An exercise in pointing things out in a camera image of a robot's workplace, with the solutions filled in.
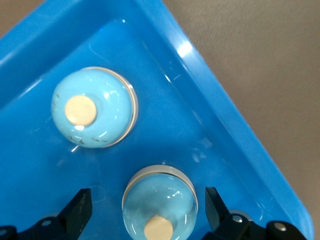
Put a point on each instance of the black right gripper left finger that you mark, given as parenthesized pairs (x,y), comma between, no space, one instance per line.
(75,217)

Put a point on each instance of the blue plastic tray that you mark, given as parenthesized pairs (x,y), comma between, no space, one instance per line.
(175,112)

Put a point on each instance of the light blue call bell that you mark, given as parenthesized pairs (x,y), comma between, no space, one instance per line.
(155,197)
(110,105)

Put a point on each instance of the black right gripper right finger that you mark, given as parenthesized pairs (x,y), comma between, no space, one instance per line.
(220,220)

